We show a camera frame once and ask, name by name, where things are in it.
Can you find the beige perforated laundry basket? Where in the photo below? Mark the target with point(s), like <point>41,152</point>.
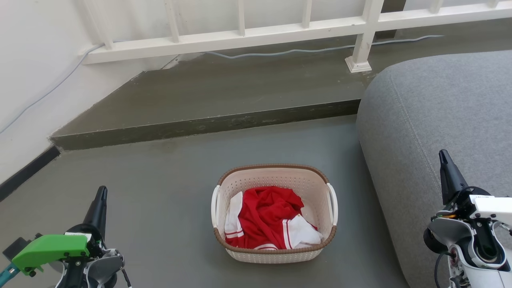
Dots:
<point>280,176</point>

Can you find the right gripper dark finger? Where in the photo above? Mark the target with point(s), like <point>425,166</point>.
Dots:
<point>450,176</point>

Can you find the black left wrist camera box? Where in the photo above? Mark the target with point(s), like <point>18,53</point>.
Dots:
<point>16,246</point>

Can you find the red and white garment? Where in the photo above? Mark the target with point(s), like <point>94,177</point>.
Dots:
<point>264,212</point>

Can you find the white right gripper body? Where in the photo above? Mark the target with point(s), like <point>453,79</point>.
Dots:
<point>492,206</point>

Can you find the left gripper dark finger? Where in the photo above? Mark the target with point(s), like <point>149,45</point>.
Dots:
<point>98,208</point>

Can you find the black baseboard strip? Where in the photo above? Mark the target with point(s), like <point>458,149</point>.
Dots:
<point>28,172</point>

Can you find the white railing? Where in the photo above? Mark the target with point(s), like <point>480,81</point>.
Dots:
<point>240,34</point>

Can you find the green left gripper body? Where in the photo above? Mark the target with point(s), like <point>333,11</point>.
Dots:
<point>52,248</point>

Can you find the grey fabric sofa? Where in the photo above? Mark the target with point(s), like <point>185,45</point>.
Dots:
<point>440,112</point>

